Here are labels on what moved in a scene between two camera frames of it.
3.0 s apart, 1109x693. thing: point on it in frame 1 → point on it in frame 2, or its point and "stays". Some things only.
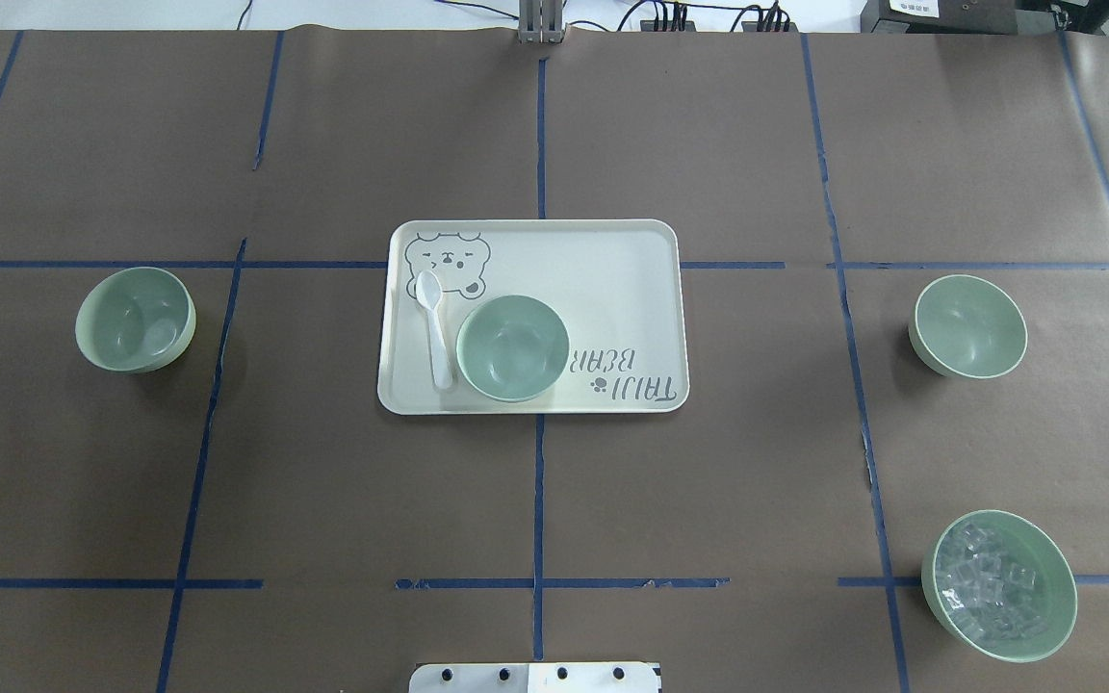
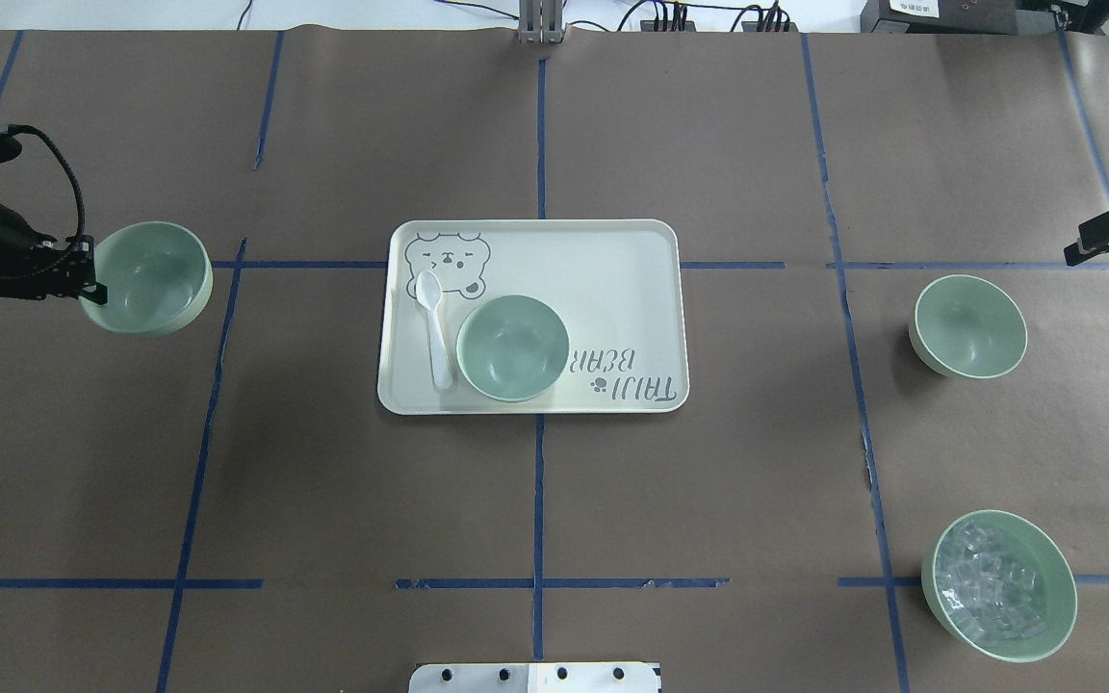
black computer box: x=940 y=16 stays
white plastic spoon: x=429 y=291 stays
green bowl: x=136 y=320 → x=158 y=275
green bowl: x=967 y=326 stays
